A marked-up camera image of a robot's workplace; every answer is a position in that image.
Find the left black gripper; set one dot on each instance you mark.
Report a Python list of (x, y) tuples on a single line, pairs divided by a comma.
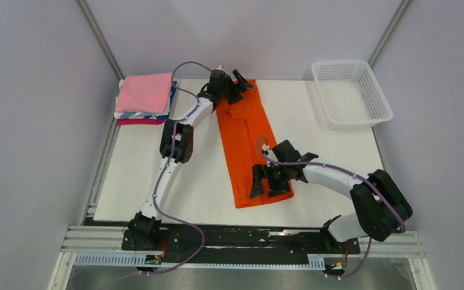
[(237, 91)]

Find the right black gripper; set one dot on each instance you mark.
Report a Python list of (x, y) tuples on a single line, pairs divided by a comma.
[(261, 171)]

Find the orange t shirt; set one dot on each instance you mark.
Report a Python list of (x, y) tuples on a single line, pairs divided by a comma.
[(241, 125)]

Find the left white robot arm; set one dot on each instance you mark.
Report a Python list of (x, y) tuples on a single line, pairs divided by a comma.
[(176, 149)]

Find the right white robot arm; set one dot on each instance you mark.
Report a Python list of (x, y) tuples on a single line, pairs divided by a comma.
[(380, 209)]

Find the pink folded t shirt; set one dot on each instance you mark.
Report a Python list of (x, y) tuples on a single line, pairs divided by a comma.
[(145, 93)]

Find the white plastic basket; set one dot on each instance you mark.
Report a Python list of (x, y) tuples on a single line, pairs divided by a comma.
[(349, 94)]

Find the blue white folded t shirt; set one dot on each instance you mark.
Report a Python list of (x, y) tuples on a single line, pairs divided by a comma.
[(147, 115)]

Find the magenta folded t shirt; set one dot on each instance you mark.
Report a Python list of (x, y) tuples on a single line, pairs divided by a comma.
[(123, 122)]

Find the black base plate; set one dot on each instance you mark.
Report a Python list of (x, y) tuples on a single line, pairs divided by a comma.
[(226, 244)]

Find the aluminium frame rail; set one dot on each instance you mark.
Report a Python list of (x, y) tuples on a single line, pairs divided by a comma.
[(101, 246)]

